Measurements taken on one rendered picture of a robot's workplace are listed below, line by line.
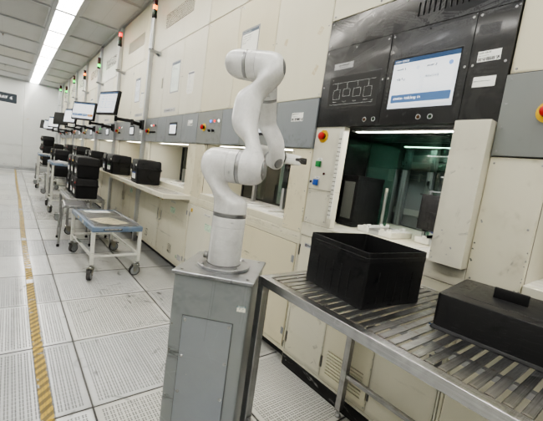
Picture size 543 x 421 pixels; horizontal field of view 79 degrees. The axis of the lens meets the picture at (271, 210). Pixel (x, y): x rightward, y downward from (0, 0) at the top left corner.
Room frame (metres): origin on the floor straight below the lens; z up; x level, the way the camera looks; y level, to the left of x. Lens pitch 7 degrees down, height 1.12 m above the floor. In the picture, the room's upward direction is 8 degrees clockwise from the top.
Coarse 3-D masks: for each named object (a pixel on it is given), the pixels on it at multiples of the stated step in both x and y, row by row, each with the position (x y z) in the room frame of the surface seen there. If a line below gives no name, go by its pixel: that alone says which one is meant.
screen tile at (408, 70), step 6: (402, 66) 1.51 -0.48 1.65; (408, 66) 1.48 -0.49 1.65; (414, 66) 1.46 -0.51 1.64; (396, 72) 1.52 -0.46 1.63; (402, 72) 1.50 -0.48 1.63; (408, 72) 1.48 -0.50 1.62; (414, 72) 1.46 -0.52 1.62; (420, 72) 1.43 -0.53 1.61; (414, 78) 1.45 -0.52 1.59; (396, 84) 1.52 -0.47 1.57; (402, 84) 1.49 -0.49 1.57; (408, 84) 1.47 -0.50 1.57; (414, 84) 1.45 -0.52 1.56; (396, 90) 1.51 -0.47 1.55; (402, 90) 1.49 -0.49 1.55; (408, 90) 1.47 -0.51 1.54
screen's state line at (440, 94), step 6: (444, 90) 1.34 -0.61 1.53; (450, 90) 1.33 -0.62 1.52; (396, 96) 1.51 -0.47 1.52; (402, 96) 1.49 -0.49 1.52; (408, 96) 1.46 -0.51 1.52; (414, 96) 1.44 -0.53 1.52; (420, 96) 1.42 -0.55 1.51; (426, 96) 1.40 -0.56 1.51; (432, 96) 1.38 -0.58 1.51; (438, 96) 1.36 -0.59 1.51; (444, 96) 1.34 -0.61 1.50; (390, 102) 1.53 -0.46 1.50; (396, 102) 1.50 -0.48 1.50; (402, 102) 1.48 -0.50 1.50
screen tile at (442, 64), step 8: (432, 64) 1.40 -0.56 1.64; (440, 64) 1.37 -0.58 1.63; (424, 72) 1.42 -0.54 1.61; (448, 72) 1.35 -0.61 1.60; (424, 80) 1.42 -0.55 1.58; (432, 80) 1.39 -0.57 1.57; (440, 80) 1.36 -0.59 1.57; (448, 80) 1.34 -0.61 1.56; (424, 88) 1.41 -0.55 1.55; (432, 88) 1.39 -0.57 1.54
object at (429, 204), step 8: (432, 192) 1.74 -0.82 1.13; (440, 192) 1.70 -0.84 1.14; (424, 200) 1.66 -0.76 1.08; (432, 200) 1.64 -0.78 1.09; (424, 208) 1.66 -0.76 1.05; (432, 208) 1.63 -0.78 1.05; (424, 216) 1.65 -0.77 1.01; (432, 216) 1.62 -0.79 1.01; (424, 224) 1.65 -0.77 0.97; (432, 224) 1.62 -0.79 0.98
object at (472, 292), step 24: (456, 288) 0.94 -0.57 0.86; (480, 288) 0.98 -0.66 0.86; (456, 312) 0.84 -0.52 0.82; (480, 312) 0.81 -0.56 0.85; (504, 312) 0.78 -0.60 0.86; (528, 312) 0.81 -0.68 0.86; (456, 336) 0.83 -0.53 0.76; (480, 336) 0.80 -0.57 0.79; (504, 336) 0.77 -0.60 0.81; (528, 336) 0.74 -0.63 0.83; (528, 360) 0.73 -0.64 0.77
